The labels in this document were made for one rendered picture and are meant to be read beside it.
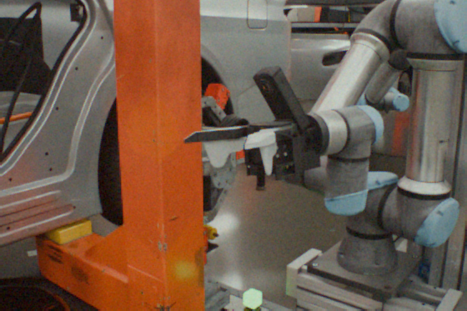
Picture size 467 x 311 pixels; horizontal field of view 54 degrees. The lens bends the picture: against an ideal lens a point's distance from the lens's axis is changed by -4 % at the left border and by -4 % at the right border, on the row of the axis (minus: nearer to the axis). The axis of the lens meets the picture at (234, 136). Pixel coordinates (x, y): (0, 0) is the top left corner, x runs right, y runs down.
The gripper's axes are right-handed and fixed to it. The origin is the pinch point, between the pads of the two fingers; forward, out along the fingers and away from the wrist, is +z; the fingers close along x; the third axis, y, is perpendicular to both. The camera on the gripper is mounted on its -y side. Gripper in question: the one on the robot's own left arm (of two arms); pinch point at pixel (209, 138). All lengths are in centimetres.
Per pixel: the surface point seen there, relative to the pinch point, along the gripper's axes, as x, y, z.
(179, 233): 54, 31, -23
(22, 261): 251, 90, -17
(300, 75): 247, -10, -263
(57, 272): 108, 52, -3
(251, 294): 47, 52, -40
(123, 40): 57, -20, -14
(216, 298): 123, 91, -77
